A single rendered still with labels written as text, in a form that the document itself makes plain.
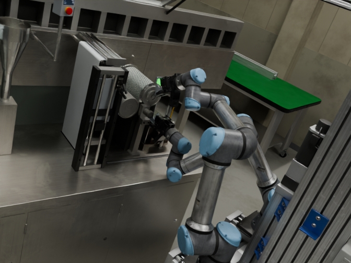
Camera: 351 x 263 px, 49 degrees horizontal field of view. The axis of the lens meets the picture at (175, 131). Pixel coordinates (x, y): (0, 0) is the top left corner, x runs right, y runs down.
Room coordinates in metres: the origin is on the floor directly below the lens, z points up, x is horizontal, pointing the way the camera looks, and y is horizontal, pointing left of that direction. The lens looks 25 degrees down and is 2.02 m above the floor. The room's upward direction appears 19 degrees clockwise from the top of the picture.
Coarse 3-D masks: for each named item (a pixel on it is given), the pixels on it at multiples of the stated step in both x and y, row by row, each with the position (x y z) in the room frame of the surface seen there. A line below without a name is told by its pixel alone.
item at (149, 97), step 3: (150, 90) 1.93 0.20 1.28; (153, 90) 1.94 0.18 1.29; (147, 93) 1.92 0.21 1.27; (150, 93) 1.92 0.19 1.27; (153, 93) 1.93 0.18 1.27; (147, 96) 1.91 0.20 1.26; (150, 96) 1.92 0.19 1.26; (153, 96) 1.94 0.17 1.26; (147, 99) 1.91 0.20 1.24; (150, 99) 1.93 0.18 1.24; (153, 99) 1.94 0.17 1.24; (156, 99) 1.96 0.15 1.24; (150, 102) 1.93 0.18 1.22; (153, 102) 1.94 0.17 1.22
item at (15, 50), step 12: (0, 48) 1.47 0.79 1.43; (12, 48) 1.47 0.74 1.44; (24, 48) 1.52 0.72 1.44; (0, 60) 1.49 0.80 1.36; (12, 60) 1.49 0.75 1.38; (12, 72) 1.52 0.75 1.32; (0, 96) 1.50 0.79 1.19; (0, 108) 1.47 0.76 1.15; (12, 108) 1.50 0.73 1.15; (0, 120) 1.47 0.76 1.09; (12, 120) 1.51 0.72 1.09; (0, 132) 1.48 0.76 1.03; (12, 132) 1.51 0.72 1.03; (0, 144) 1.48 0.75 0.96; (12, 144) 1.52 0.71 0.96
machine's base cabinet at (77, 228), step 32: (128, 192) 1.64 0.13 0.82; (160, 192) 1.79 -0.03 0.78; (192, 192) 1.98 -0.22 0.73; (0, 224) 1.20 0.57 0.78; (32, 224) 1.30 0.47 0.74; (64, 224) 1.41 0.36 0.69; (96, 224) 1.53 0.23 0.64; (128, 224) 1.68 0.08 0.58; (160, 224) 1.86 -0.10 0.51; (0, 256) 1.21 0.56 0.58; (32, 256) 1.32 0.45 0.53; (64, 256) 1.44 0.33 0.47; (96, 256) 1.57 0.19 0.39; (128, 256) 1.74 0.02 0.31; (160, 256) 1.93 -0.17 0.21
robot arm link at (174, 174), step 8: (176, 160) 1.72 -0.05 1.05; (184, 160) 1.67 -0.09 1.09; (192, 160) 1.65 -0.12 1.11; (200, 160) 1.65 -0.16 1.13; (168, 168) 1.66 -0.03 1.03; (176, 168) 1.64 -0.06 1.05; (184, 168) 1.64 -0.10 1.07; (192, 168) 1.65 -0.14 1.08; (168, 176) 1.62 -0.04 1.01; (176, 176) 1.62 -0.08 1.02
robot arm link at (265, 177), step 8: (248, 120) 1.81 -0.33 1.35; (256, 136) 1.81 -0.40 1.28; (256, 152) 1.81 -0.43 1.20; (256, 160) 1.81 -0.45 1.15; (264, 160) 1.83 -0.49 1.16; (256, 168) 1.81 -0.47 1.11; (264, 168) 1.82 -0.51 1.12; (256, 176) 1.84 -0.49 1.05; (264, 176) 1.81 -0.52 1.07; (272, 176) 1.84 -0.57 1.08; (264, 184) 1.81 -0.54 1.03; (272, 184) 1.81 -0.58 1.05
